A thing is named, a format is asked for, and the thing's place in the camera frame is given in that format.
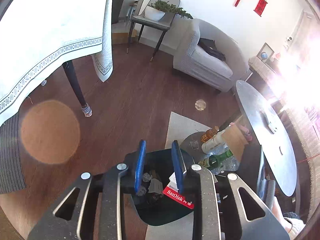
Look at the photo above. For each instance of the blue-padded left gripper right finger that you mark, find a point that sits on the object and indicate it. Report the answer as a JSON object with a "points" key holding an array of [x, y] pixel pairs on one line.
{"points": [[227, 206]]}

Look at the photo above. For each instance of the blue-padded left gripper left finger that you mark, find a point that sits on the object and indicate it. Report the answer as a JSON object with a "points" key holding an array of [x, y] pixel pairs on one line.
{"points": [[72, 215]]}

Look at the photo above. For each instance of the red white SanDisk cardboard box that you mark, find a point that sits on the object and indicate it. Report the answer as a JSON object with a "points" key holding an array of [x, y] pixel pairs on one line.
{"points": [[171, 191]]}

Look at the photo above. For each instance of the large white paper ball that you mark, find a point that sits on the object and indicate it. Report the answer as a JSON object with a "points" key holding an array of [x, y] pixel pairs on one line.
{"points": [[146, 177]]}

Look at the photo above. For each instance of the black trash bin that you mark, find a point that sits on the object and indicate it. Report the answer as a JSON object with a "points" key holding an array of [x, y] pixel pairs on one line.
{"points": [[154, 208]]}

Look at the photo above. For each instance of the green glass bottle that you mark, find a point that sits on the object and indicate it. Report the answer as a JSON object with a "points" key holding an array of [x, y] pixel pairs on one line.
{"points": [[215, 160]]}

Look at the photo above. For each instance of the round grey marble table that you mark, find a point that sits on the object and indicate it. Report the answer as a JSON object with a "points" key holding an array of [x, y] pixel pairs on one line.
{"points": [[271, 135]]}

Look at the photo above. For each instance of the brown paper bag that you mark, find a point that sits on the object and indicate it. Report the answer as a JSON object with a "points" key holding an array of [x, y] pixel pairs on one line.
{"points": [[235, 140]]}

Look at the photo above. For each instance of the white plastic bottle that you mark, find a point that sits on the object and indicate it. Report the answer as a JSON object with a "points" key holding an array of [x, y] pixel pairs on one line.
{"points": [[217, 139]]}

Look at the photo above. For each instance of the amber drink bottle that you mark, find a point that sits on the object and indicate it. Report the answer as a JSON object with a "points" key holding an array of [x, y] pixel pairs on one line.
{"points": [[209, 134]]}

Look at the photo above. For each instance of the black table leg with sock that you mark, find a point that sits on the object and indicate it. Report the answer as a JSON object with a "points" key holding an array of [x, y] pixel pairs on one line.
{"points": [[73, 80]]}

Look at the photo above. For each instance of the grey upholstered armchair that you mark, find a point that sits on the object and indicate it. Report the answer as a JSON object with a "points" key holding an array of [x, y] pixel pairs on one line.
{"points": [[191, 59]]}

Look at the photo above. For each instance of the small blue globe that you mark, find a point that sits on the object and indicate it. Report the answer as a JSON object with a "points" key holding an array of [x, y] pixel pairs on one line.
{"points": [[264, 56]]}

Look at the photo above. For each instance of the black handbag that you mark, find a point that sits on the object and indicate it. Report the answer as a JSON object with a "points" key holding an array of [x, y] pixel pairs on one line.
{"points": [[210, 48]]}

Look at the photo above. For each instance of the brown cardboard box on floor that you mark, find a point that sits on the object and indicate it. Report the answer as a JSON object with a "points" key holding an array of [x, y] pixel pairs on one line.
{"points": [[122, 37]]}

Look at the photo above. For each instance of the patterned white tablecloth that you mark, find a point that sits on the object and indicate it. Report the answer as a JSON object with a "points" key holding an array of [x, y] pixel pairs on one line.
{"points": [[38, 36]]}

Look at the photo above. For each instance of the grey chair with black legs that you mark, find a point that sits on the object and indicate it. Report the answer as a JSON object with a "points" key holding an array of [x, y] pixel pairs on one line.
{"points": [[163, 25]]}

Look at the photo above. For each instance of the bonsai plant in white pot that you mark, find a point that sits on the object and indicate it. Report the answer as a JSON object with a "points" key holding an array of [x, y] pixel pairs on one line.
{"points": [[165, 10]]}

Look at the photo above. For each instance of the wooden picture frame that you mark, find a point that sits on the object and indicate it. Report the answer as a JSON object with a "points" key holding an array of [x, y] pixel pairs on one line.
{"points": [[266, 48]]}

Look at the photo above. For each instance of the white security camera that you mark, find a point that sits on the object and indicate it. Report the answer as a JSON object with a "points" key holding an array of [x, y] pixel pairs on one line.
{"points": [[289, 39]]}

